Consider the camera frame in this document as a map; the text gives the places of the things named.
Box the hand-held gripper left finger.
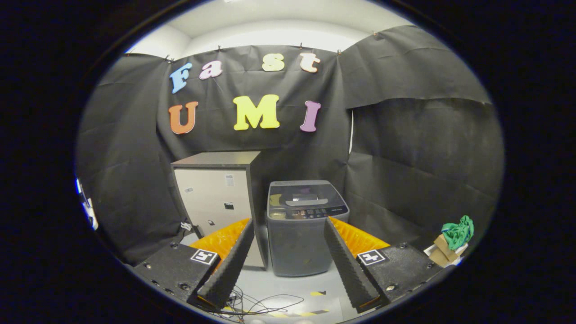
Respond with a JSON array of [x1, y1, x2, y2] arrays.
[[133, 218, 255, 310]]

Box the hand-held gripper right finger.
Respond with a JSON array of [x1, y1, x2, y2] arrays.
[[324, 216, 444, 313]]

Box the grey washing machine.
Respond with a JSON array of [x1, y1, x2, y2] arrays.
[[266, 180, 350, 277]]

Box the beige cabinet with dark top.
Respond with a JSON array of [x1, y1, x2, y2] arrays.
[[171, 151, 268, 270]]

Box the brown cardboard box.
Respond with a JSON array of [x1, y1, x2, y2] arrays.
[[427, 234, 468, 268]]

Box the green cloth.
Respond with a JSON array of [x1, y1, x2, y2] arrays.
[[441, 215, 474, 251]]

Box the white and blue object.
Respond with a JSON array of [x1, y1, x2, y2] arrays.
[[74, 176, 99, 231]]

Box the black cables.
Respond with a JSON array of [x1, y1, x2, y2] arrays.
[[202, 284, 306, 321]]

